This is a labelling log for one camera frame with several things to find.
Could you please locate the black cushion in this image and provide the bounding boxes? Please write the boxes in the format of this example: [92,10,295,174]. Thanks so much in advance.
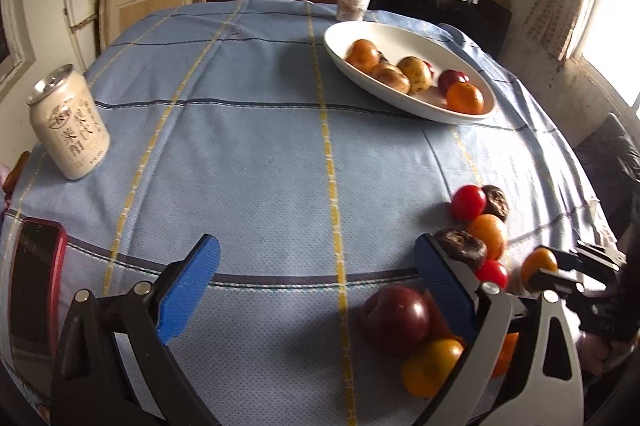
[575,113,640,237]

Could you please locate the striped orange pear-shaped fruit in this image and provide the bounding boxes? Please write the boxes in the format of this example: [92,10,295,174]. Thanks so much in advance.
[346,39,381,74]

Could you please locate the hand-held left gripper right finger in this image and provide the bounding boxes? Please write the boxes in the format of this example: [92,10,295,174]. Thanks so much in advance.
[415,233,586,426]

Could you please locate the white framed window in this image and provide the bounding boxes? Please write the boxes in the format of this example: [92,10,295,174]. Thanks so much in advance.
[0,0,36,101]

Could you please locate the person's right hand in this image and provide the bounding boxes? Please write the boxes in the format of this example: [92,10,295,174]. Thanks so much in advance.
[580,336,638,374]

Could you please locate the cream beverage can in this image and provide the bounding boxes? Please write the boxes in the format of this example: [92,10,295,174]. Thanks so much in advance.
[26,64,111,181]

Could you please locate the smartphone in red case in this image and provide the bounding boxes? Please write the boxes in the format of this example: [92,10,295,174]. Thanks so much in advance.
[7,217,68,387]

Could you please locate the small orange fruit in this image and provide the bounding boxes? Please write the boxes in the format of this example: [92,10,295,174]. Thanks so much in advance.
[466,214,508,261]

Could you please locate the yellow speckled round fruit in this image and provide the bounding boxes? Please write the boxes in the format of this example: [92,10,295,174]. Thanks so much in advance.
[397,56,433,94]

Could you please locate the blue plaid tablecloth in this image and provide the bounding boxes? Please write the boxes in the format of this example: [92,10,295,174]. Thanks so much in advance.
[0,0,621,426]

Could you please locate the brown speckled round fruit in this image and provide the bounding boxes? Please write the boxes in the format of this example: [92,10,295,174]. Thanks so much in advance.
[370,62,412,95]

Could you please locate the bright window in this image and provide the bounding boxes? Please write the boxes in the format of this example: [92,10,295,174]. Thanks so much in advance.
[580,0,640,107]

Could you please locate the white oval plate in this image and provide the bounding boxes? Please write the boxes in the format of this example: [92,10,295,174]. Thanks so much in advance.
[323,22,496,125]

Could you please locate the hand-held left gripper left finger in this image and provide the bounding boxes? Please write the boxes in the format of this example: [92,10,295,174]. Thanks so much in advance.
[50,233,222,426]

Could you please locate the wooden framed board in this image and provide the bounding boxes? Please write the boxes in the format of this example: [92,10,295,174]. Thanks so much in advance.
[98,0,211,51]

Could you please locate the white paper cup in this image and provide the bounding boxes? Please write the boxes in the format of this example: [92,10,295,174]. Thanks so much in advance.
[336,0,375,22]

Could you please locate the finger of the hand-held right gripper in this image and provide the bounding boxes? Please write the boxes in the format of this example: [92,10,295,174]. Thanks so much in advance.
[524,268,588,307]
[552,240,627,274]

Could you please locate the dark red plum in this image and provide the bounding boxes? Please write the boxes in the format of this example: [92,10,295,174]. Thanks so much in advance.
[438,69,471,95]
[359,285,432,358]

